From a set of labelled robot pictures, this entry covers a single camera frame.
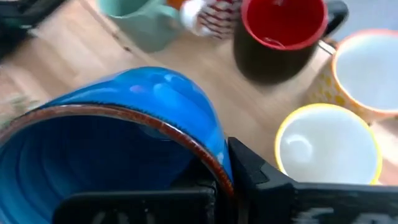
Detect teal mug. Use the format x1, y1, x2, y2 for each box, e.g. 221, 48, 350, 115
96, 0, 184, 53

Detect wooden shelf black metal frame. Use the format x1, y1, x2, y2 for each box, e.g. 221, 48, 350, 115
0, 0, 398, 187

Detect white mug yellow rim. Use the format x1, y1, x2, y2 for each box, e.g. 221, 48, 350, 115
274, 103, 383, 186

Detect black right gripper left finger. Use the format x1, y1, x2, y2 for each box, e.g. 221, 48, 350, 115
161, 163, 234, 224

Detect white mug red stripes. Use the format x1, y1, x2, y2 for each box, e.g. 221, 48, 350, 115
179, 0, 243, 40

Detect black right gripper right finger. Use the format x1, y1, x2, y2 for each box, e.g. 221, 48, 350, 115
228, 136, 297, 224

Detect dark mug red inside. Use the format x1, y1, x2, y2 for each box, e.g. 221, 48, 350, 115
233, 0, 349, 85

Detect blue glazed mug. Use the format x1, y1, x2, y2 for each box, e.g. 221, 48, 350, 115
0, 65, 234, 224

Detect honeycomb pattern mug orange rim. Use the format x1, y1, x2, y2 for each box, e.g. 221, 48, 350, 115
306, 28, 398, 124

